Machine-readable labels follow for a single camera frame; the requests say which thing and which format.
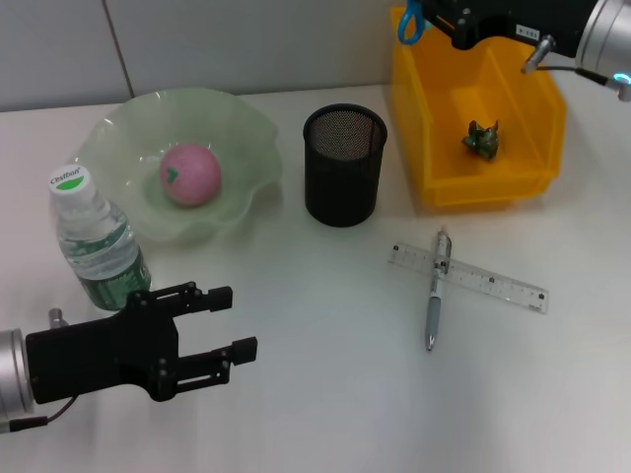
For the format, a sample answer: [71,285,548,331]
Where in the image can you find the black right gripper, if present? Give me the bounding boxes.
[418,0,597,56]

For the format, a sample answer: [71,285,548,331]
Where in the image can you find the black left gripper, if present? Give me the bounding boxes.
[25,281,259,405]

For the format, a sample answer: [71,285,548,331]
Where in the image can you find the blue scissors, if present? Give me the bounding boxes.
[397,0,425,46]

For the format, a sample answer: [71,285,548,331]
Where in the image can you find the green plastic wrapper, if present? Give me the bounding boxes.
[460,119,503,162]

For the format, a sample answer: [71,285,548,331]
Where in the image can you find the pink peach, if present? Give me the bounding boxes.
[159,143,223,208]

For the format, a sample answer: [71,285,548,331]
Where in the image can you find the clear water bottle green label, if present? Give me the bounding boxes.
[48,165,153,312]

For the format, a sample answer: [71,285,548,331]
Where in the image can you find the silver pen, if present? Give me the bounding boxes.
[424,229,454,352]

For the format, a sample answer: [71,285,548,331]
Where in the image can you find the clear plastic ruler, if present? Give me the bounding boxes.
[388,240,550,316]

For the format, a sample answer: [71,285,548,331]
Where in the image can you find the green glass fruit plate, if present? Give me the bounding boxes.
[73,87,285,242]

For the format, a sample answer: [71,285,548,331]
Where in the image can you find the black mesh pen holder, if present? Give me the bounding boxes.
[302,102,388,228]

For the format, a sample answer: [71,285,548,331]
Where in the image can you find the yellow plastic bin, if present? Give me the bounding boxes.
[388,4,568,208]

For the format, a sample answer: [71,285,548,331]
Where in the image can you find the right gripper cable with plug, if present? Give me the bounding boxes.
[521,34,623,91]

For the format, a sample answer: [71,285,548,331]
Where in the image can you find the gripper cable with plug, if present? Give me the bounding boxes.
[0,308,78,435]
[521,34,623,91]

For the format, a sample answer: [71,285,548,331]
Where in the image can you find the left gripper cable with plug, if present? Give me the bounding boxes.
[0,308,78,435]

